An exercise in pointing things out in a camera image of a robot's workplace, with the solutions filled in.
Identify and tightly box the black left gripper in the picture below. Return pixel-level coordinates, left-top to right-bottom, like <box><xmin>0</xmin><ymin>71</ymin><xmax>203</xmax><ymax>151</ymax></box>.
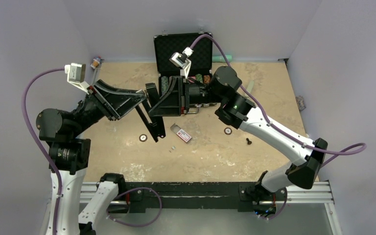
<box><xmin>70</xmin><ymin>78</ymin><xmax>145</xmax><ymax>137</ymax></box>

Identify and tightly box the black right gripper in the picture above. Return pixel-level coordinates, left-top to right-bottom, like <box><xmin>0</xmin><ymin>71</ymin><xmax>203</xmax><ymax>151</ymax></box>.
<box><xmin>148</xmin><ymin>77</ymin><xmax>225</xmax><ymax>118</ymax></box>

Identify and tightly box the black stapler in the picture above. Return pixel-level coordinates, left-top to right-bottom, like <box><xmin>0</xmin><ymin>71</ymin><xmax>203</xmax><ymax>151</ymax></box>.
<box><xmin>136</xmin><ymin>83</ymin><xmax>166</xmax><ymax>142</ymax></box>

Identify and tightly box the pale green stapler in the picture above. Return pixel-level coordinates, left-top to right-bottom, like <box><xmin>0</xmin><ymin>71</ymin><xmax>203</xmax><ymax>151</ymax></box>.
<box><xmin>246</xmin><ymin>80</ymin><xmax>255</xmax><ymax>93</ymax></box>

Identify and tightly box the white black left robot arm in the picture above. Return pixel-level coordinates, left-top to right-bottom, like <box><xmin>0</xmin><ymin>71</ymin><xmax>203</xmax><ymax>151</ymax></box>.
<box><xmin>36</xmin><ymin>80</ymin><xmax>146</xmax><ymax>235</ymax></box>

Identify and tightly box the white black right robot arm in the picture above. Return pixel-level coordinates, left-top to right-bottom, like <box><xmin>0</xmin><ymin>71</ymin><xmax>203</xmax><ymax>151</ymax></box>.
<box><xmin>148</xmin><ymin>66</ymin><xmax>328</xmax><ymax>199</ymax></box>

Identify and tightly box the green chip stack left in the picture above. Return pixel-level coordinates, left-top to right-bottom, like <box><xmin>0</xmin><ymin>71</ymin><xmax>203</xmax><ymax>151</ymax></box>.
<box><xmin>161</xmin><ymin>76</ymin><xmax>169</xmax><ymax>95</ymax></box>

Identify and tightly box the green chip stack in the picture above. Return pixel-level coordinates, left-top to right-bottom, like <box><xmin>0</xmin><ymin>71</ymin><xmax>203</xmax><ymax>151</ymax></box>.
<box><xmin>195</xmin><ymin>74</ymin><xmax>203</xmax><ymax>83</ymax></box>
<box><xmin>161</xmin><ymin>76</ymin><xmax>169</xmax><ymax>95</ymax></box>

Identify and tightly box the green chip stack right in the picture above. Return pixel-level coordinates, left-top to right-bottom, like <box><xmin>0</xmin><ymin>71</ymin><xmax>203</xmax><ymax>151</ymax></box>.
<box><xmin>195</xmin><ymin>74</ymin><xmax>203</xmax><ymax>83</ymax></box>

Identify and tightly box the left poker chip on table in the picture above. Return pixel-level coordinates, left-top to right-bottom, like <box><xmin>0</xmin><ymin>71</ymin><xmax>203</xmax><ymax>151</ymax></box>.
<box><xmin>139</xmin><ymin>134</ymin><xmax>148</xmax><ymax>142</ymax></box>

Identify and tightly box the poker chip on table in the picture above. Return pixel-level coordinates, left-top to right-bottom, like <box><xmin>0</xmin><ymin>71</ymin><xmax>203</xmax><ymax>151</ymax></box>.
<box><xmin>224</xmin><ymin>127</ymin><xmax>233</xmax><ymax>135</ymax></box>
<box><xmin>139</xmin><ymin>134</ymin><xmax>148</xmax><ymax>142</ymax></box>

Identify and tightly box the brown chip stack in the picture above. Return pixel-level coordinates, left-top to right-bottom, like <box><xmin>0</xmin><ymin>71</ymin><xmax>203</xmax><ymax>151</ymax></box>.
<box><xmin>203</xmin><ymin>75</ymin><xmax>211</xmax><ymax>84</ymax></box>

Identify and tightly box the black poker chip case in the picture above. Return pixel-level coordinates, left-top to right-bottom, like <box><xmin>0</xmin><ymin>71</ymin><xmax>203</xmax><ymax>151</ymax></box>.
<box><xmin>154</xmin><ymin>33</ymin><xmax>220</xmax><ymax>108</ymax></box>

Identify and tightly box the right poker chip on table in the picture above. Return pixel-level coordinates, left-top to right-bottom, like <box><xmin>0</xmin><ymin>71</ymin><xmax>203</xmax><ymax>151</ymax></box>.
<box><xmin>224</xmin><ymin>127</ymin><xmax>233</xmax><ymax>135</ymax></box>

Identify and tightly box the mint green flashlight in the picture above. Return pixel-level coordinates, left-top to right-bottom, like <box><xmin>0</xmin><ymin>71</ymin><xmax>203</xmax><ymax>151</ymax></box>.
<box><xmin>212</xmin><ymin>55</ymin><xmax>233</xmax><ymax>63</ymax></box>

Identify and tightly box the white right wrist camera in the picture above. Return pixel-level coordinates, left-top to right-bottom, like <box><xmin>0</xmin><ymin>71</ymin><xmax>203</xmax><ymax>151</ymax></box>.
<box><xmin>169</xmin><ymin>47</ymin><xmax>193</xmax><ymax>78</ymax></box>

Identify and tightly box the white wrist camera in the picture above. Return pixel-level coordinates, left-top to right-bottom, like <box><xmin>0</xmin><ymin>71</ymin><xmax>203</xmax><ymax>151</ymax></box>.
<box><xmin>64</xmin><ymin>63</ymin><xmax>90</xmax><ymax>94</ymax></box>
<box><xmin>169</xmin><ymin>47</ymin><xmax>193</xmax><ymax>78</ymax></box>

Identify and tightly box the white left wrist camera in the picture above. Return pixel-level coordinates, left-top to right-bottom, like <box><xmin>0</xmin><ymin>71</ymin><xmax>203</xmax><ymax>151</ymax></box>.
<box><xmin>64</xmin><ymin>63</ymin><xmax>90</xmax><ymax>94</ymax></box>

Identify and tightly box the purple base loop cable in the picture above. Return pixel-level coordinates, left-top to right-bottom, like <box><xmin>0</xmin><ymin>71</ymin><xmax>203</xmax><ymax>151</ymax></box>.
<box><xmin>105</xmin><ymin>187</ymin><xmax>163</xmax><ymax>228</ymax></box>

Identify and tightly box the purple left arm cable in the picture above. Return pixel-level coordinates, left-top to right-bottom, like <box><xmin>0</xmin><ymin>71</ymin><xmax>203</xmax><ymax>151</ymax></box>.
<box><xmin>21</xmin><ymin>68</ymin><xmax>67</xmax><ymax>235</ymax></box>

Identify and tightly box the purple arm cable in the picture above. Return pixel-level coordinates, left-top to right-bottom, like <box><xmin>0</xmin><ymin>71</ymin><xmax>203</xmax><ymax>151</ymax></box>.
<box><xmin>21</xmin><ymin>68</ymin><xmax>67</xmax><ymax>235</ymax></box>
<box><xmin>189</xmin><ymin>33</ymin><xmax>368</xmax><ymax>221</ymax></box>

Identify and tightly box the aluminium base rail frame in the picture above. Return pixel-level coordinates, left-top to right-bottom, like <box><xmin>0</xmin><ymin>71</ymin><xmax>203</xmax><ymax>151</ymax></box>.
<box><xmin>79</xmin><ymin>176</ymin><xmax>342</xmax><ymax>235</ymax></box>

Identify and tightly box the grey object at right wall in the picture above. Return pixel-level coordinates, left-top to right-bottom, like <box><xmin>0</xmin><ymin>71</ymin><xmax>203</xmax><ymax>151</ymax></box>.
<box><xmin>295</xmin><ymin>96</ymin><xmax>306</xmax><ymax>112</ymax></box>

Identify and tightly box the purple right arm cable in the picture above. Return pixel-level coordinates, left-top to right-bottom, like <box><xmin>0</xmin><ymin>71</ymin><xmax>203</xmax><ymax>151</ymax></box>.
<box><xmin>189</xmin><ymin>33</ymin><xmax>368</xmax><ymax>221</ymax></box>

